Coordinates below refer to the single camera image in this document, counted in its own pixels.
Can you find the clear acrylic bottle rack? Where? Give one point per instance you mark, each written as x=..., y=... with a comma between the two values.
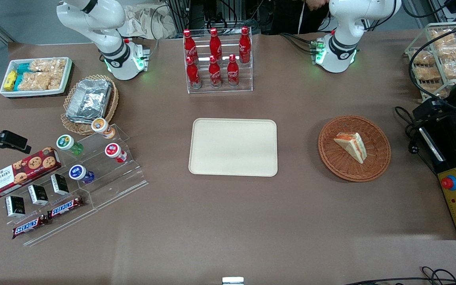
x=220, y=90

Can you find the red cola bottle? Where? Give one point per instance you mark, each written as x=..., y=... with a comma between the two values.
x=215, y=43
x=190, y=44
x=193, y=75
x=215, y=74
x=244, y=45
x=232, y=73

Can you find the teal snack pack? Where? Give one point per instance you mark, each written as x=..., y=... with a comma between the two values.
x=18, y=82
x=24, y=68

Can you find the small black box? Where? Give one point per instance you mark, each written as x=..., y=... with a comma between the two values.
x=38, y=194
x=59, y=184
x=15, y=206

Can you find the clear acrylic stepped bottle stand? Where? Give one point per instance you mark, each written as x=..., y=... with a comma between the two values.
x=121, y=184

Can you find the bare person hand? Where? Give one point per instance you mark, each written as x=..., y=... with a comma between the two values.
x=317, y=4

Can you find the aluminium corner frame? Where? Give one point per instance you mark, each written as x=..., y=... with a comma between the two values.
x=441, y=10

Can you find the small bottle orange lid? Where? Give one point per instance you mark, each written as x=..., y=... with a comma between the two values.
x=100, y=126

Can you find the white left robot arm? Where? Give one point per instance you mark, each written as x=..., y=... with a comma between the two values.
x=342, y=39

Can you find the beige rectangular tray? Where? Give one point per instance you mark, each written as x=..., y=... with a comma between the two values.
x=232, y=147

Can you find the oval light wicker basket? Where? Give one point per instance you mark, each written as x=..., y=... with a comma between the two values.
x=111, y=105

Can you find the stack of foil containers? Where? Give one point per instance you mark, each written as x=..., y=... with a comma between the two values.
x=88, y=101

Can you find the yellow snack pack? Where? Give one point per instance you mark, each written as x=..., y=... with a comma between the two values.
x=10, y=80

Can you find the small bottle blue lid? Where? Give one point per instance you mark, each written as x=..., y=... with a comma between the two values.
x=78, y=172

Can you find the Snickers chocolate bar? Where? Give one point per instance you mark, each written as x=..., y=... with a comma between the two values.
x=65, y=207
x=30, y=226

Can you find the triangular packed sandwich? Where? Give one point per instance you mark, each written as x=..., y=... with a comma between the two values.
x=351, y=147

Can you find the small bottle green lid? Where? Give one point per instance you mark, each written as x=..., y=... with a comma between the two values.
x=66, y=142

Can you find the clear rice cracker pack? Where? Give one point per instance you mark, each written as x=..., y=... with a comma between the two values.
x=34, y=81
x=48, y=65

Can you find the round brown wicker basket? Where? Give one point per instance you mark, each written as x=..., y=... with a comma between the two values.
x=354, y=170

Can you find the red emergency stop button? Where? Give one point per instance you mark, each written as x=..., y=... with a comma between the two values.
x=449, y=182

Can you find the white rectangular snack tray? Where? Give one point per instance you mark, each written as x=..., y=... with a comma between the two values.
x=67, y=77

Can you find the black machine with yellow panel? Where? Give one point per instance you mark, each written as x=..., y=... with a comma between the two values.
x=455, y=158

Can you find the small bottle red lid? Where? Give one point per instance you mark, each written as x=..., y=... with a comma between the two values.
x=113, y=150

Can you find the person in dark clothing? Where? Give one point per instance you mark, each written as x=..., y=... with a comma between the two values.
x=291, y=18

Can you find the clear acrylic stepped snack stand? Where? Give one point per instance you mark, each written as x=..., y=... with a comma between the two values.
x=69, y=223

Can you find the red Walkers cookie box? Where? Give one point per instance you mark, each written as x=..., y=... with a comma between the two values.
x=18, y=174

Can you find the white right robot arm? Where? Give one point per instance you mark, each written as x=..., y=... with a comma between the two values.
x=109, y=43

